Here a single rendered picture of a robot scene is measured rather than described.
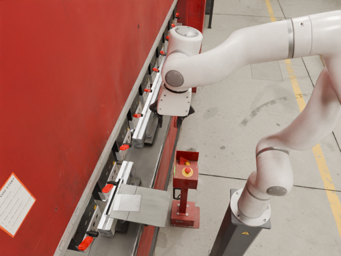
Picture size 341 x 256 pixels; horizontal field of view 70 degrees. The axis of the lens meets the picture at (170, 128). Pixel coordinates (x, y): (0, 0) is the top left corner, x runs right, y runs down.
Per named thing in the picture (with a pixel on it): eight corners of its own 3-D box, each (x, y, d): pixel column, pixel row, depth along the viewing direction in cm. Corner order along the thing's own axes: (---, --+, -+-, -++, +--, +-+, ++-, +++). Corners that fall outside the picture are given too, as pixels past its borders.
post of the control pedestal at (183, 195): (185, 213, 206) (189, 179, 167) (179, 212, 207) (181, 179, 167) (185, 207, 210) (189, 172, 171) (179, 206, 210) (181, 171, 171)
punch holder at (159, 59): (159, 68, 168) (158, 45, 156) (146, 66, 169) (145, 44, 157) (163, 57, 178) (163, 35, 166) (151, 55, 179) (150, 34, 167)
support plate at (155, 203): (164, 228, 112) (164, 227, 111) (109, 217, 115) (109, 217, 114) (171, 192, 124) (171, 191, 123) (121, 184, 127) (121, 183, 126)
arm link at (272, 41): (297, 82, 52) (164, 96, 62) (286, 48, 63) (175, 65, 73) (300, 41, 46) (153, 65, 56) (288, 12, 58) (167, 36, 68)
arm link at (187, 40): (190, 89, 66) (194, 71, 73) (201, 43, 57) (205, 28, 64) (160, 82, 67) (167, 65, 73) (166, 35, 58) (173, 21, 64)
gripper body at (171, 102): (160, 88, 68) (156, 117, 76) (196, 91, 70) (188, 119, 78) (159, 73, 74) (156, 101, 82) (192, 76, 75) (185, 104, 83)
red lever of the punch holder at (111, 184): (108, 189, 88) (117, 181, 98) (98, 187, 89) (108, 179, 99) (108, 194, 89) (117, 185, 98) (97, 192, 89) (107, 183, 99)
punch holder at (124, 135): (122, 163, 114) (116, 140, 102) (105, 160, 115) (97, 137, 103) (131, 138, 124) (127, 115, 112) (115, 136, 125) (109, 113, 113)
